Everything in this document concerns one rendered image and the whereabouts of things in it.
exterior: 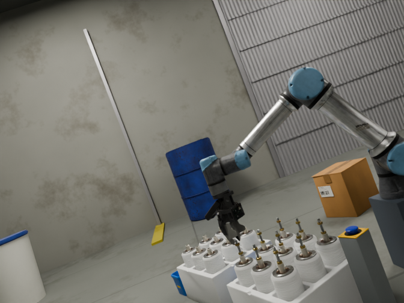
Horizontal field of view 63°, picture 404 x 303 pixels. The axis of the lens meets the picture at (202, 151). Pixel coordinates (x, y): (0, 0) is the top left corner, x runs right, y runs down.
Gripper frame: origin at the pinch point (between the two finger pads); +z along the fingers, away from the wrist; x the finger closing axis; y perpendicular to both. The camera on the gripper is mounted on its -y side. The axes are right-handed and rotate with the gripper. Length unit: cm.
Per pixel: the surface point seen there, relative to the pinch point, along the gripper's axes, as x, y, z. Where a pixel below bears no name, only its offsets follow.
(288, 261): 4.2, 18.6, 12.0
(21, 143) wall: 58, -350, -129
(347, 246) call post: 3.2, 43.3, 6.9
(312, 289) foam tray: -5.7, 30.8, 17.1
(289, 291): -10.9, 25.8, 14.8
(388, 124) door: 414, -39, 21
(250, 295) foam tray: -10.1, 7.3, 17.8
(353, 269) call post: 3.5, 42.5, 14.9
